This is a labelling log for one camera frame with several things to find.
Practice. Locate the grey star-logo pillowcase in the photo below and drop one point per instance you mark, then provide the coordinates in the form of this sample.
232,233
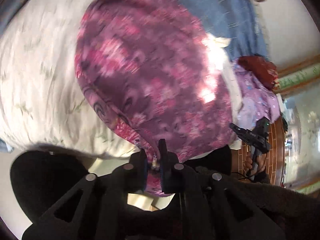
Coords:
5,148

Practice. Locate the red plastic bag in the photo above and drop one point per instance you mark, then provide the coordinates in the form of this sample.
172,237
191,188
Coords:
265,71

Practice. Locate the lilac floral garment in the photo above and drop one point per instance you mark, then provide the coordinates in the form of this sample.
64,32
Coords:
257,101

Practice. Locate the cream leaf-print pillow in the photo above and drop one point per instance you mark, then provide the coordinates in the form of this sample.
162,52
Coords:
42,104

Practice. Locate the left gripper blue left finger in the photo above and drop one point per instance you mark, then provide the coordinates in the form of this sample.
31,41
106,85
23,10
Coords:
139,172

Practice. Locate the blue plaid quilt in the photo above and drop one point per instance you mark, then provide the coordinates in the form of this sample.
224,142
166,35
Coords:
232,19

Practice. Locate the magenta floral garment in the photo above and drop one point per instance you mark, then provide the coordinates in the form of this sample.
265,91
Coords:
147,70

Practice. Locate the right hand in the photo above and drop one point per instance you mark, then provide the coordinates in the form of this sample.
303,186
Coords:
260,161

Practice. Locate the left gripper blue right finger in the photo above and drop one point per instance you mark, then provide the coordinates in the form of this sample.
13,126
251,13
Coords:
167,163

